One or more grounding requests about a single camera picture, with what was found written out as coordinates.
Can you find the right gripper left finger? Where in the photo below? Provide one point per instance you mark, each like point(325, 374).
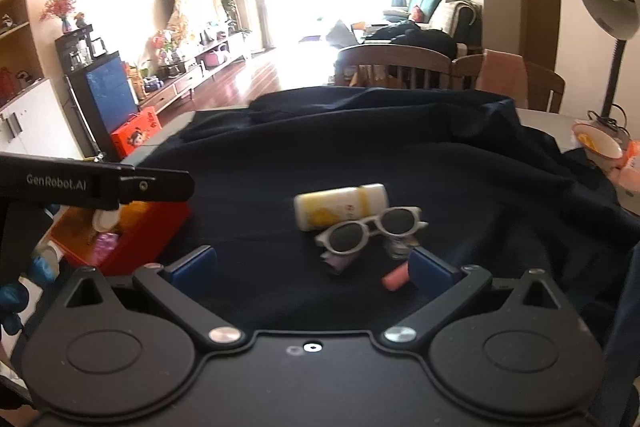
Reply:
point(173, 287)

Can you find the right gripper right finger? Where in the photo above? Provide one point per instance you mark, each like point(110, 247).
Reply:
point(449, 291)

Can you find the purple spiky massage ball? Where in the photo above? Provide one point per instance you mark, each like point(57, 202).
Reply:
point(103, 246)

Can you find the white yellow lotion bottle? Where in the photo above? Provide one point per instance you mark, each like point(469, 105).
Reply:
point(321, 210)

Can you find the round silver tin lid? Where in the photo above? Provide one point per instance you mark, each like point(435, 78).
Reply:
point(104, 221)

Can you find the orange tangerine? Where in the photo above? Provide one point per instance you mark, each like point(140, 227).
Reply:
point(131, 214)

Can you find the pink lighter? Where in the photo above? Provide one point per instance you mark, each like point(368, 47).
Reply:
point(396, 278)

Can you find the red gift box on floor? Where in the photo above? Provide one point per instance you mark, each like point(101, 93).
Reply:
point(134, 132)

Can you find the blue front cabinet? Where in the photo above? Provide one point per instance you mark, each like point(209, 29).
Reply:
point(103, 97)

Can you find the small purple bottle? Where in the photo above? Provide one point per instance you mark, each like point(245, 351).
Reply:
point(337, 264)

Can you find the orange rimmed bowl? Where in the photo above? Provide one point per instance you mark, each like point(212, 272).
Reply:
point(599, 147)

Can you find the pink towel on chair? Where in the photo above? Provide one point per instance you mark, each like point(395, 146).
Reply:
point(505, 74)

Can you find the long tv cabinet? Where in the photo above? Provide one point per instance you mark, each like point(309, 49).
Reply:
point(211, 59)

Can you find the wooden dining chair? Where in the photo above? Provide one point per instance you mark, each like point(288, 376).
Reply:
point(391, 66)

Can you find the teal sofa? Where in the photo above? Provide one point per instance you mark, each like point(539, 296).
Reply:
point(461, 19)

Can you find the grey desk lamp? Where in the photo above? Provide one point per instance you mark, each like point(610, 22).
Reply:
point(620, 20)

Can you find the white frame sunglasses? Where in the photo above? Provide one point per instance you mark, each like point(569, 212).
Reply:
point(349, 237)

